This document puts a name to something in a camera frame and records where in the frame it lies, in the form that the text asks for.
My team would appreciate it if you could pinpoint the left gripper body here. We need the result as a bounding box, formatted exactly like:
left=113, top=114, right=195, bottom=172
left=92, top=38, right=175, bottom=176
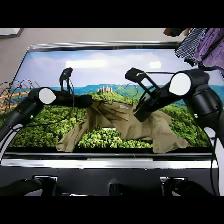
left=73, top=94, right=94, bottom=109

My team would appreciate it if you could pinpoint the olive long-sleeved shirt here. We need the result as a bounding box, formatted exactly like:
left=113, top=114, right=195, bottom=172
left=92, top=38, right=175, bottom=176
left=55, top=99, right=191, bottom=155

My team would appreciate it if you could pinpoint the checked shirt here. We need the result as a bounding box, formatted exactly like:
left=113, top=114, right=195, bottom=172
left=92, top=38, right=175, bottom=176
left=174, top=28, right=208, bottom=67

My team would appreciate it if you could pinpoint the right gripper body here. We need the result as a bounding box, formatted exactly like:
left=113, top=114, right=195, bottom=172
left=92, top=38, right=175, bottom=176
left=132, top=93, right=161, bottom=122

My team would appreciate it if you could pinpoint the brown garment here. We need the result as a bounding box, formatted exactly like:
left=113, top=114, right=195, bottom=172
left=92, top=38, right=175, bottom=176
left=162, top=28, right=190, bottom=38

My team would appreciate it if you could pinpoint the black cable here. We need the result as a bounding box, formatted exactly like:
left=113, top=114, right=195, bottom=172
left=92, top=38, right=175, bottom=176
left=208, top=128, right=222, bottom=196

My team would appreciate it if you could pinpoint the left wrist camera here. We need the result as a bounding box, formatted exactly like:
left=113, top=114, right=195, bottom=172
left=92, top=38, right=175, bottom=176
left=58, top=67, right=75, bottom=95

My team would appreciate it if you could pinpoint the silver frame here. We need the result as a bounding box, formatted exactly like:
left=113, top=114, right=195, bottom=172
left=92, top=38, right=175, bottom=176
left=0, top=152, right=224, bottom=197

